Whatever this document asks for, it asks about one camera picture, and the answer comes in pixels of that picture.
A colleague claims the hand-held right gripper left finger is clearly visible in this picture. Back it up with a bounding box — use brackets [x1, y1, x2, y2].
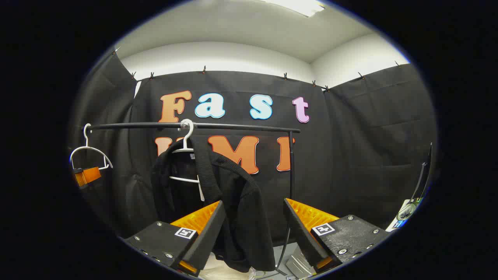
[124, 200, 227, 277]

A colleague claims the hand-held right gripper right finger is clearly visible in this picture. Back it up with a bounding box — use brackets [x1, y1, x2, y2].
[283, 198, 391, 273]

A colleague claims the black knitted jacket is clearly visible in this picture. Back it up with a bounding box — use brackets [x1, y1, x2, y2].
[151, 137, 276, 273]

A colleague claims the white clothes hanger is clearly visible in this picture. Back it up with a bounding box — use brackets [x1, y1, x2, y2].
[169, 119, 200, 184]
[69, 123, 114, 172]

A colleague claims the black clothes rack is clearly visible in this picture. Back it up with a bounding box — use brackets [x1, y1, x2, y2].
[86, 122, 301, 275]

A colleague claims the black backdrop cloth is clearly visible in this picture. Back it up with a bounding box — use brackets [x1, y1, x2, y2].
[68, 51, 438, 249]

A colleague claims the row of small black clips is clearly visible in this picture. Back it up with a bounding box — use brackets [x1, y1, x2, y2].
[113, 47, 401, 92]

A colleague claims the ceiling light panel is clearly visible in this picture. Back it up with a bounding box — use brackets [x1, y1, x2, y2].
[265, 0, 325, 18]

